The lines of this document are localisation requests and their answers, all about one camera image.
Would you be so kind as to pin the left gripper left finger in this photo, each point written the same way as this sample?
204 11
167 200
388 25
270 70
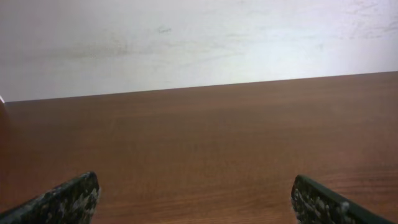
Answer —
72 202

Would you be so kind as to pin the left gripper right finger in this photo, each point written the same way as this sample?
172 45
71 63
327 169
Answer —
312 202

